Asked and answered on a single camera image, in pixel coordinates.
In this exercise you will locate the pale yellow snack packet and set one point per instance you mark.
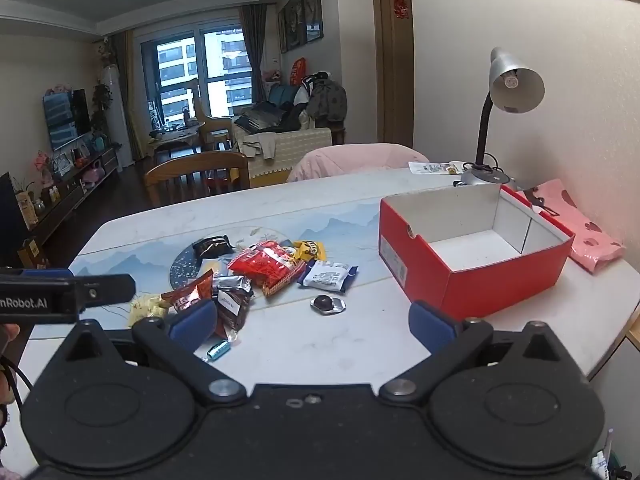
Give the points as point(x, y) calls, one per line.
point(145, 309)

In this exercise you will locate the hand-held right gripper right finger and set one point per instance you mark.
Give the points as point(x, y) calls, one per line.
point(430, 324)

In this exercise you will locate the pink plastic bag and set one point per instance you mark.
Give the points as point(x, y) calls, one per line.
point(575, 225)

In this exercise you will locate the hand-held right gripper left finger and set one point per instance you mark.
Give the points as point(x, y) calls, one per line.
point(192, 325)

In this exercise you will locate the wooden door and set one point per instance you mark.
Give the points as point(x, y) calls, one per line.
point(395, 60)

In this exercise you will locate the coffee table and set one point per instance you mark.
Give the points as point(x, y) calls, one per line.
point(175, 137)

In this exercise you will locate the dark framed wall picture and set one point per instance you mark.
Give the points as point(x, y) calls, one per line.
point(282, 30)
point(295, 17)
point(312, 7)

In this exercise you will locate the round chocolate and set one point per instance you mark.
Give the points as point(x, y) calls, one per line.
point(327, 304)

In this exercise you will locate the pink covered chair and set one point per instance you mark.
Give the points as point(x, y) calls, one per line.
point(360, 160)

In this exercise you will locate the red cardboard box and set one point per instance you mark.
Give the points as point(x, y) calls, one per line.
point(475, 265)

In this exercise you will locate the tv cabinet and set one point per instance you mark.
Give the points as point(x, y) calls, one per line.
point(75, 185)

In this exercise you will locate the wooden armchair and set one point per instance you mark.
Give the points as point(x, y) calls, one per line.
point(212, 125)

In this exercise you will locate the television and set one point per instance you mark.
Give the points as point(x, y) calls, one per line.
point(66, 119)

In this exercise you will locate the dark red snack packet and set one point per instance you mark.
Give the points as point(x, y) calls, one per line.
point(190, 294)

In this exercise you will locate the grey curtain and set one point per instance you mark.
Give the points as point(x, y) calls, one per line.
point(254, 55)

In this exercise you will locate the pile of clothes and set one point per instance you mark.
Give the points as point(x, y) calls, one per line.
point(315, 102)

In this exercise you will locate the window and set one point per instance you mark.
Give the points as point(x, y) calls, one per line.
point(200, 75)

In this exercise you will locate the large red snack bag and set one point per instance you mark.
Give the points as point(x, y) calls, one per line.
point(267, 265)

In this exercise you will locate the sofa with cream cover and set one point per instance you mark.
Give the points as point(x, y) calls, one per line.
point(290, 152)

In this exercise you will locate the red cushion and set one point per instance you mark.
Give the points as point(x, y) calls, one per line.
point(298, 71)

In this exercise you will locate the small clear packet on table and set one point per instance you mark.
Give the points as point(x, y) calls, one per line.
point(435, 168)

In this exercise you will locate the red door ornament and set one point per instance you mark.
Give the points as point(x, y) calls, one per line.
point(401, 6)

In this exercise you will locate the silver snack bar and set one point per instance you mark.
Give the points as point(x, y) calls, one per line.
point(232, 305)

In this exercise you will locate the teal candy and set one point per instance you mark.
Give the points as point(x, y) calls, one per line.
point(218, 350)

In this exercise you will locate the wooden dining chair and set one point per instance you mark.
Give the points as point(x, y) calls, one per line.
point(200, 175)

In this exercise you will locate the light blue snack packet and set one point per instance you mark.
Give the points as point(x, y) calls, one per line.
point(215, 267)

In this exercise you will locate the tall green plant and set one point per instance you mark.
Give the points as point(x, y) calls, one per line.
point(101, 105)

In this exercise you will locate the white and blue snack packet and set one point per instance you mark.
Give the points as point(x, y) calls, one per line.
point(327, 276)

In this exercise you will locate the white standing air conditioner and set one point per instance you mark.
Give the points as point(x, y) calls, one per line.
point(117, 115)

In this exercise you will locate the person's left hand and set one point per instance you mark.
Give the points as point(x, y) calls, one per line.
point(7, 332)

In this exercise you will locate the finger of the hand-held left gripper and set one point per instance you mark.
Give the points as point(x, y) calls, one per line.
point(107, 289)

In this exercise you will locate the black snack packet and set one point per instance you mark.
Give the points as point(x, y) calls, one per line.
point(212, 246)

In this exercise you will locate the silver desk lamp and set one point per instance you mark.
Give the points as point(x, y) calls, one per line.
point(505, 85)

